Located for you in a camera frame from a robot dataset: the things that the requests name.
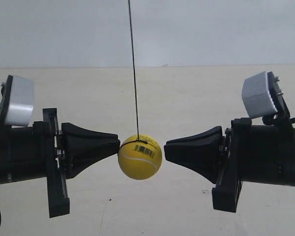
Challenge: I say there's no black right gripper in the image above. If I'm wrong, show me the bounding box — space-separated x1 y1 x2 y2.
164 71 295 212

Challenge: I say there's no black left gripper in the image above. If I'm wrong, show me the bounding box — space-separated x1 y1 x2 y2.
0 75 120 218

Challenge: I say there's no yellow tennis ball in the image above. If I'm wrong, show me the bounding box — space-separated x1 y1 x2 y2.
118 134 163 180

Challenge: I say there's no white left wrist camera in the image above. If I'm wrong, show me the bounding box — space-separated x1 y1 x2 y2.
5 75 34 127

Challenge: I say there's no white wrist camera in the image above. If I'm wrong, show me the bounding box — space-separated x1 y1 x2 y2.
241 71 278 119
5 75 34 127

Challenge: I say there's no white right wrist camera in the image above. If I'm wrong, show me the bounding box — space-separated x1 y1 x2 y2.
241 71 278 119

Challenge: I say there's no black hanging string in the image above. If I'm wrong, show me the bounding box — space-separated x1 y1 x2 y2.
127 0 140 136

